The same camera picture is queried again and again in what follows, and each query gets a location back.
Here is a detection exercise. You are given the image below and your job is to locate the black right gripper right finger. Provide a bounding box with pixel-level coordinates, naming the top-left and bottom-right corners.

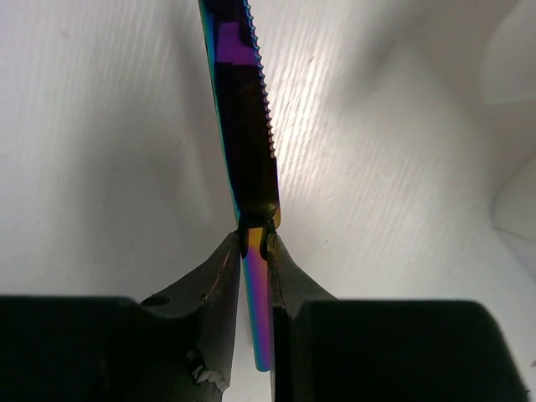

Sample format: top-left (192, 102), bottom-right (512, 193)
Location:
top-left (267, 234), bottom-right (531, 401)

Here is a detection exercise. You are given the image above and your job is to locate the rainbow iridescent knife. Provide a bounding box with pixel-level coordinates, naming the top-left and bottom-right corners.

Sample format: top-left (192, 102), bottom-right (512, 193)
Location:
top-left (198, 0), bottom-right (281, 372)

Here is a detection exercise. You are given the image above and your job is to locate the white drawer box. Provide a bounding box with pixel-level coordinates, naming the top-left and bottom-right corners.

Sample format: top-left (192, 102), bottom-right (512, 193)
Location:
top-left (481, 1), bottom-right (535, 277)

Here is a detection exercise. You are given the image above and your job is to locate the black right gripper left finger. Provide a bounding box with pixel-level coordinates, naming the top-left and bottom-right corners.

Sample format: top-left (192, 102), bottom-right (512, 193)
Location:
top-left (1, 233), bottom-right (240, 401)

